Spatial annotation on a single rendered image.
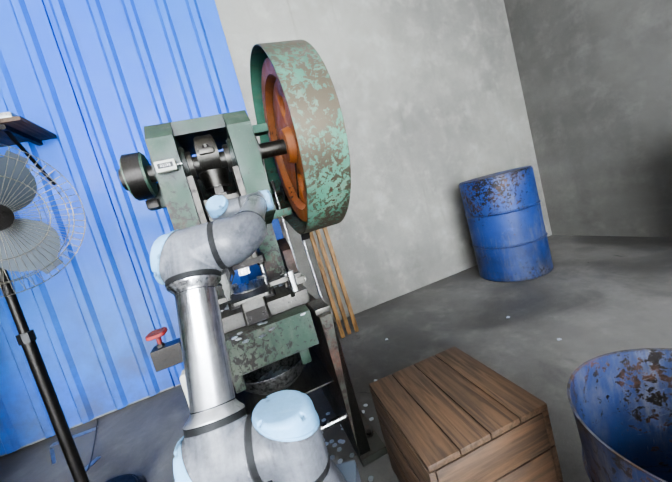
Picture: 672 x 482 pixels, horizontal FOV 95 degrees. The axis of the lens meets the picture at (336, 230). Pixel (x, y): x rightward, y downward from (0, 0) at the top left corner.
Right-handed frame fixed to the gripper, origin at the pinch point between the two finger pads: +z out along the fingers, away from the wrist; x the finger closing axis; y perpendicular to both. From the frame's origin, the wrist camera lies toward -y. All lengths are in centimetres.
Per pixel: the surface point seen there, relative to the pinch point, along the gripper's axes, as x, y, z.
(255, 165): -7, -6, -56
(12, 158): 81, -27, -47
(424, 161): -98, 125, -198
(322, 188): -36, -4, -42
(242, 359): -3.1, 29.1, 10.4
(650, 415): -121, 17, 25
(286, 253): -4, 52, -50
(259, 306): -7.2, 25.2, -8.5
